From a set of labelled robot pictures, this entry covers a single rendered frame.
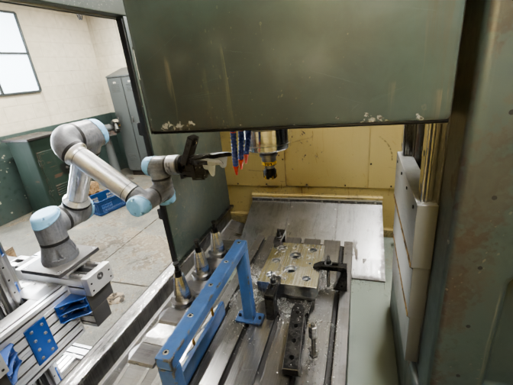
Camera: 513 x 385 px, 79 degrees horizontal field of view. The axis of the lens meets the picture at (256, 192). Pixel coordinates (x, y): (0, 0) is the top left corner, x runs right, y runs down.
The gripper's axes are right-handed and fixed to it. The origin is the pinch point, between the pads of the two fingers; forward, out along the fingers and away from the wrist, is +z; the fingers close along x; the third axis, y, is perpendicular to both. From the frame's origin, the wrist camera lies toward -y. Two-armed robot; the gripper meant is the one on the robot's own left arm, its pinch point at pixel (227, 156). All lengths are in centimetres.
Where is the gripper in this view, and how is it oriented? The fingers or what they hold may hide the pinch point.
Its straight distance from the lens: 111.0
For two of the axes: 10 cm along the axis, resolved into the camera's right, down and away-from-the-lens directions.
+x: -3.0, 3.8, -8.7
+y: 1.3, 9.3, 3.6
